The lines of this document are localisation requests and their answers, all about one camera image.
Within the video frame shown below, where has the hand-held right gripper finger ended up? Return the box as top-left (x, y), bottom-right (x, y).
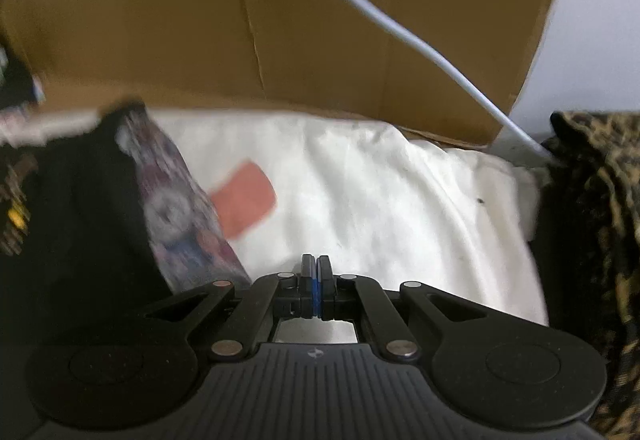
top-left (316, 256), bottom-right (489, 364)
top-left (143, 253), bottom-right (317, 362)

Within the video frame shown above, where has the black garment with floral lining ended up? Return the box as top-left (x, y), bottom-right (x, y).
top-left (0, 100), bottom-right (254, 347)

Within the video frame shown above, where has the cream bear print blanket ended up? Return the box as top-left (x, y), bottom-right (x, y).
top-left (0, 107), bottom-right (551, 346)

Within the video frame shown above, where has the leopard print garment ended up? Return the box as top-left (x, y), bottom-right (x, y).
top-left (530, 110), bottom-right (640, 440)

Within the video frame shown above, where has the flattened cardboard sheet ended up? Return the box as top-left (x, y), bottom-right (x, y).
top-left (0, 0), bottom-right (564, 149)

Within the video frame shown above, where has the crumpled black garment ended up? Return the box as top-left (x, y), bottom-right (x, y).
top-left (0, 40), bottom-right (46, 109)

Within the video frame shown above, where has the thick white cable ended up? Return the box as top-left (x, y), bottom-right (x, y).
top-left (240, 0), bottom-right (551, 162)

